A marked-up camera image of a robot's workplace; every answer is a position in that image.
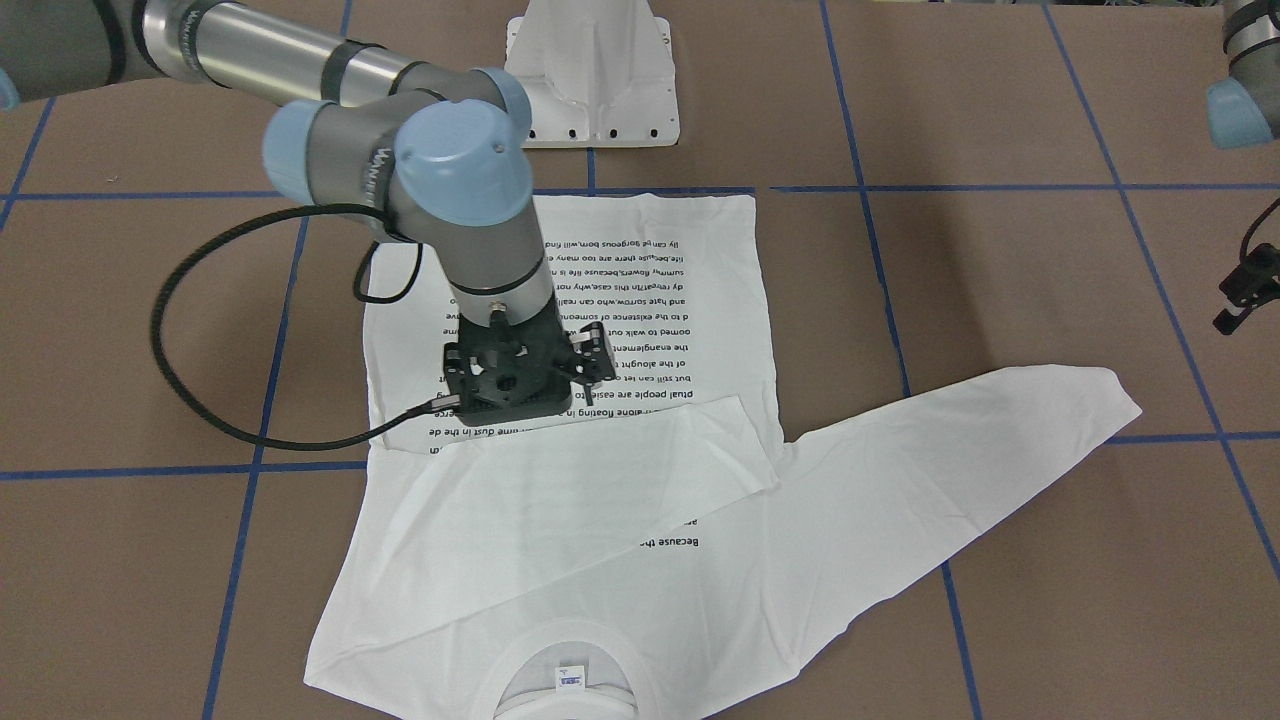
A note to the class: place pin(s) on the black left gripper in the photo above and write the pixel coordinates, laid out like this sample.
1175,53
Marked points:
1243,287

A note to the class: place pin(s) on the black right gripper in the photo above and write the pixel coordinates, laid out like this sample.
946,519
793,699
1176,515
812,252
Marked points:
593,357

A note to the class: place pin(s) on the white long-sleeve printed shirt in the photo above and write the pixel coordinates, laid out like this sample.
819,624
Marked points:
668,553

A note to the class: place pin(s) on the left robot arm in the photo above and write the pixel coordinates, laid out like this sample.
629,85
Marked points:
1243,111

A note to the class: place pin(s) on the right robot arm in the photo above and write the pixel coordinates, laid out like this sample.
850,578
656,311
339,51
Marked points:
421,153

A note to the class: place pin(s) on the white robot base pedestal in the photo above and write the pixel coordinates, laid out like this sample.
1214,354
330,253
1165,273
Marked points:
599,74

